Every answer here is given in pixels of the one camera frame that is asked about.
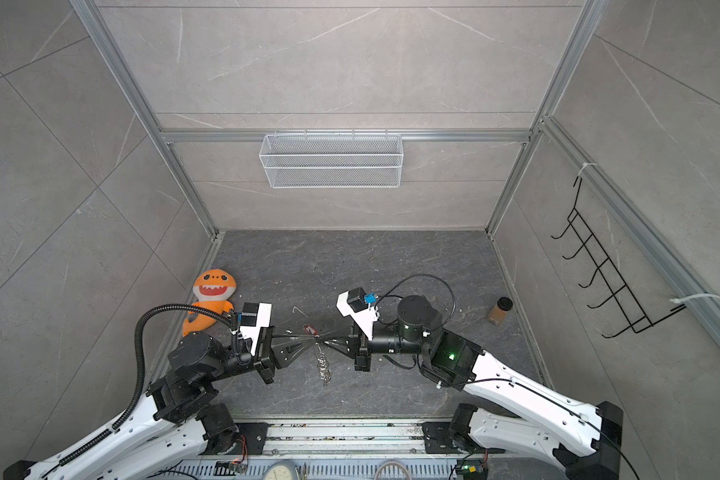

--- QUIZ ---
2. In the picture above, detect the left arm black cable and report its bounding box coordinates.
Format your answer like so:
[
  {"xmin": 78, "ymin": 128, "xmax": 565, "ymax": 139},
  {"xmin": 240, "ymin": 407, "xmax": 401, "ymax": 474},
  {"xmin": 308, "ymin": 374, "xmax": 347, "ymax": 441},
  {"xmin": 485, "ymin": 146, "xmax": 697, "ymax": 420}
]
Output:
[{"xmin": 56, "ymin": 303, "xmax": 241, "ymax": 469}]

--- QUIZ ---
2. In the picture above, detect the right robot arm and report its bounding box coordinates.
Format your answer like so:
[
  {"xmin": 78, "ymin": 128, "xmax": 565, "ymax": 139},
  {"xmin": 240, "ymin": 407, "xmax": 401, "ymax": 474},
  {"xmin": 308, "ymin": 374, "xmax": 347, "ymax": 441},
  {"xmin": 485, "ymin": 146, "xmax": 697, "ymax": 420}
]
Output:
[{"xmin": 317, "ymin": 288, "xmax": 623, "ymax": 479}]

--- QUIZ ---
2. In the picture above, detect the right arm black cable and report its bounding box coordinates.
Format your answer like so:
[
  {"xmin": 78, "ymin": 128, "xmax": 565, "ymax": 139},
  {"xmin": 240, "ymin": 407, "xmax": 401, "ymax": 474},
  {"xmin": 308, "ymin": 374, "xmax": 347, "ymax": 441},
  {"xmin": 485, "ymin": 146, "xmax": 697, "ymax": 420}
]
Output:
[{"xmin": 374, "ymin": 274, "xmax": 457, "ymax": 331}]

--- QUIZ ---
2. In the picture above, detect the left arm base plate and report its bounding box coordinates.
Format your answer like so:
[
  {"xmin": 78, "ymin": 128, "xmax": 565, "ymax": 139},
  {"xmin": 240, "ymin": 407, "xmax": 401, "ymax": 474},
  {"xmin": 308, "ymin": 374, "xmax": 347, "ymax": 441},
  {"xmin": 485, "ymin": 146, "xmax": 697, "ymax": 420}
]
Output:
[{"xmin": 201, "ymin": 422, "xmax": 269, "ymax": 458}]

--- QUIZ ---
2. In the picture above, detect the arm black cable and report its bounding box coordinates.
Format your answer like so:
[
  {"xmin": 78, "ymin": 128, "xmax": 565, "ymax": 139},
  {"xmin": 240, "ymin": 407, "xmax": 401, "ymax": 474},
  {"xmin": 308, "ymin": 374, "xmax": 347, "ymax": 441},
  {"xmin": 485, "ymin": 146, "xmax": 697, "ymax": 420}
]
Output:
[
  {"xmin": 56, "ymin": 303, "xmax": 241, "ymax": 469},
  {"xmin": 374, "ymin": 274, "xmax": 457, "ymax": 331}
]

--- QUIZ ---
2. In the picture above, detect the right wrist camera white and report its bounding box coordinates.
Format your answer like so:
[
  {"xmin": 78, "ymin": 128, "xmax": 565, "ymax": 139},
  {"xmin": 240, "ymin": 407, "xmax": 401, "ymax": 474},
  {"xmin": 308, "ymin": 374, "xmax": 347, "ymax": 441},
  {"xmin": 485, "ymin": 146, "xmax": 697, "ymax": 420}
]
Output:
[{"xmin": 336, "ymin": 287, "xmax": 379, "ymax": 340}]

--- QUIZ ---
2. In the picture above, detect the red key tag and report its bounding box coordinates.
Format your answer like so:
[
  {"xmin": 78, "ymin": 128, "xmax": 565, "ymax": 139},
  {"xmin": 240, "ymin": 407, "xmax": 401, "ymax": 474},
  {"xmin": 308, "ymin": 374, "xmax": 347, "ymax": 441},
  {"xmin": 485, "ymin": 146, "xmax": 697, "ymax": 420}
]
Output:
[{"xmin": 303, "ymin": 325, "xmax": 319, "ymax": 336}]

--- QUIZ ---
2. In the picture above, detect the round gauge dial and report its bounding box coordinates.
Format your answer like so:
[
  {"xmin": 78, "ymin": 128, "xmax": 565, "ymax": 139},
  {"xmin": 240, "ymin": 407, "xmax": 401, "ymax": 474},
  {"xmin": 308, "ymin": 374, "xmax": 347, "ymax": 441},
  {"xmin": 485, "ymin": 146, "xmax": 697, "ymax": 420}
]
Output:
[{"xmin": 262, "ymin": 460, "xmax": 301, "ymax": 480}]

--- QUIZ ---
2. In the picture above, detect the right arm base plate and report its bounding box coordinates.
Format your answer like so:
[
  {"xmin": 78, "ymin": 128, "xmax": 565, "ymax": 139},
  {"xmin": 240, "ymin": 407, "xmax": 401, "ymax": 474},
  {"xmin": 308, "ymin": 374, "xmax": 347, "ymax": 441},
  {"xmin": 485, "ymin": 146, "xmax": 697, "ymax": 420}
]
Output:
[{"xmin": 421, "ymin": 422, "xmax": 506, "ymax": 455}]

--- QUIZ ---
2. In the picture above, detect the black wire hook rack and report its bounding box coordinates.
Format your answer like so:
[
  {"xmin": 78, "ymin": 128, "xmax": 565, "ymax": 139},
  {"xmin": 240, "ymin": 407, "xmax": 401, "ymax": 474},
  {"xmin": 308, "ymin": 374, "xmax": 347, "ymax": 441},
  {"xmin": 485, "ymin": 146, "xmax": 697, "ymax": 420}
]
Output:
[{"xmin": 550, "ymin": 177, "xmax": 687, "ymax": 339}]

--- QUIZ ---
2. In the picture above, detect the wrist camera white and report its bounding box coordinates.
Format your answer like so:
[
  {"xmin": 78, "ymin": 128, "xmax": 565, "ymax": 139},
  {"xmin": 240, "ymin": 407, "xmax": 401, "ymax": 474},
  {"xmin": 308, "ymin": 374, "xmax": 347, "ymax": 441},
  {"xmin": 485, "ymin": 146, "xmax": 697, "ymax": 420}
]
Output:
[
  {"xmin": 336, "ymin": 287, "xmax": 379, "ymax": 340},
  {"xmin": 237, "ymin": 302, "xmax": 272, "ymax": 354}
]

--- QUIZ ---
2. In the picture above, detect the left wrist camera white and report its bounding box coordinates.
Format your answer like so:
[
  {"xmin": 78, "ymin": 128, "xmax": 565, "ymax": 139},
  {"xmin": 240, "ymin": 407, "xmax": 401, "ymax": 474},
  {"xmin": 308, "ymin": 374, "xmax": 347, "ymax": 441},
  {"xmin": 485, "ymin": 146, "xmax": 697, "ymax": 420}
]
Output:
[{"xmin": 237, "ymin": 302, "xmax": 272, "ymax": 354}]

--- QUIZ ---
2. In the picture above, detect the white wire mesh basket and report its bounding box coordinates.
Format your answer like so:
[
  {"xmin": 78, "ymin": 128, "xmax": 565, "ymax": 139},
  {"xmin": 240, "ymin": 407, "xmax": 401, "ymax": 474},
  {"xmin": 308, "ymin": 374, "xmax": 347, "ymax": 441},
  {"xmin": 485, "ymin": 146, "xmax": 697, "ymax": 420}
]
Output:
[{"xmin": 259, "ymin": 133, "xmax": 404, "ymax": 189}]

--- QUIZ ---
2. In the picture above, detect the aluminium rail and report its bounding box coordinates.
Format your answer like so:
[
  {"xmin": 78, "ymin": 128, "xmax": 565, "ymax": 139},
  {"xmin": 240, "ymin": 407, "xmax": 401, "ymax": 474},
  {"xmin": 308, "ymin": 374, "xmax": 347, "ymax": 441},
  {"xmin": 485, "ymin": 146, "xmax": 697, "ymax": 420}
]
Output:
[{"xmin": 92, "ymin": 416, "xmax": 595, "ymax": 463}]

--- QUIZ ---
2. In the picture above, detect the silver keyring chain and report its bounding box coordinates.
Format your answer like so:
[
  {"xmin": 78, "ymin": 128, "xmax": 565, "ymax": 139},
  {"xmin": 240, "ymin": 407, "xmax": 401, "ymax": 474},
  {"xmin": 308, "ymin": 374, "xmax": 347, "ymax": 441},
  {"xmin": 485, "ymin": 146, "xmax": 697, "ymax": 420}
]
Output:
[{"xmin": 314, "ymin": 341, "xmax": 334, "ymax": 386}]

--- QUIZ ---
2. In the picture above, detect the brown spice bottle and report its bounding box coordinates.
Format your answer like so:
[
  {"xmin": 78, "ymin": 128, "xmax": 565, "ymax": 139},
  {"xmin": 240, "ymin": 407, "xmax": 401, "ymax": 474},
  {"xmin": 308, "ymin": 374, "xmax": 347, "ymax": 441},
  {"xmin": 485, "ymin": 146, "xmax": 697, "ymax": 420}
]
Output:
[{"xmin": 488, "ymin": 296, "xmax": 514, "ymax": 325}]

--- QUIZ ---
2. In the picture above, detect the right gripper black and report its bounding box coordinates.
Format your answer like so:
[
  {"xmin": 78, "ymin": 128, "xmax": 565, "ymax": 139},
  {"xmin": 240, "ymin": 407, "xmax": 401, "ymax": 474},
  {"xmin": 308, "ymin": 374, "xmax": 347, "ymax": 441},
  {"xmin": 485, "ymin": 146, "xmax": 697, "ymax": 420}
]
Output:
[{"xmin": 320, "ymin": 318, "xmax": 433, "ymax": 373}]

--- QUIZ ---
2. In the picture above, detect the orange shark plush toy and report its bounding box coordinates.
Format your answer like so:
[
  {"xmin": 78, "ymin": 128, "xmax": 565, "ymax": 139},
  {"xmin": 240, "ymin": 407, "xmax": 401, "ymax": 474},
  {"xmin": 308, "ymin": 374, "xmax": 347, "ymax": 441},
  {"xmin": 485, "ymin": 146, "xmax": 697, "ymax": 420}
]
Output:
[{"xmin": 182, "ymin": 269, "xmax": 237, "ymax": 336}]

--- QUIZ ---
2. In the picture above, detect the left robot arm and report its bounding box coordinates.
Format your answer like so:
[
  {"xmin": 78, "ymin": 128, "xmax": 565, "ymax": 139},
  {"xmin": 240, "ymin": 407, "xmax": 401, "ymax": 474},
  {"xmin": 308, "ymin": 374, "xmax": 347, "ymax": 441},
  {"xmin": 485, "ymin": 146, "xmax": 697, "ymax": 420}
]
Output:
[{"xmin": 3, "ymin": 327, "xmax": 319, "ymax": 479}]

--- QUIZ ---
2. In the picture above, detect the white zip tie scrap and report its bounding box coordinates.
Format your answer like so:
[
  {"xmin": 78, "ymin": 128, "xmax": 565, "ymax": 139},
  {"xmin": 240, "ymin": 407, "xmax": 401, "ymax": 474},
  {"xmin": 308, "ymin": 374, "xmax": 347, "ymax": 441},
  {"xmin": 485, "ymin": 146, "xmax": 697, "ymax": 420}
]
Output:
[{"xmin": 292, "ymin": 306, "xmax": 309, "ymax": 319}]

